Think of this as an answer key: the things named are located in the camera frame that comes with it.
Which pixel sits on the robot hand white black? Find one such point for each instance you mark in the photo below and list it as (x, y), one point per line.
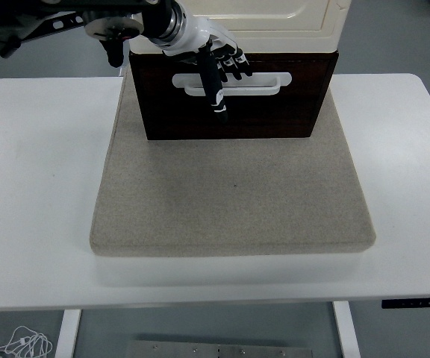
(196, 35)

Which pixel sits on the dark wooden drawer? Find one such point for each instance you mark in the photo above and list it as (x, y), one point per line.
(155, 112)

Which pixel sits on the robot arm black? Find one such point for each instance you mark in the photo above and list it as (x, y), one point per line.
(58, 18)

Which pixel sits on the cream cabinet door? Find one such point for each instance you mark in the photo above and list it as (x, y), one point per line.
(274, 15)

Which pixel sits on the cream cabinet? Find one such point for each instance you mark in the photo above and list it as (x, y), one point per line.
(293, 41)

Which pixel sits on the dark wooden drawer case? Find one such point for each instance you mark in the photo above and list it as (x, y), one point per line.
(230, 135)

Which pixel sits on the beige fabric mat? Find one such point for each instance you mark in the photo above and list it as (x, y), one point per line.
(230, 201)

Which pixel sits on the white table leg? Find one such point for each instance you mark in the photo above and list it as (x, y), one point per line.
(347, 332)
(67, 332)

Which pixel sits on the black table control panel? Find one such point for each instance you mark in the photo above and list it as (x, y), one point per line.
(416, 303)

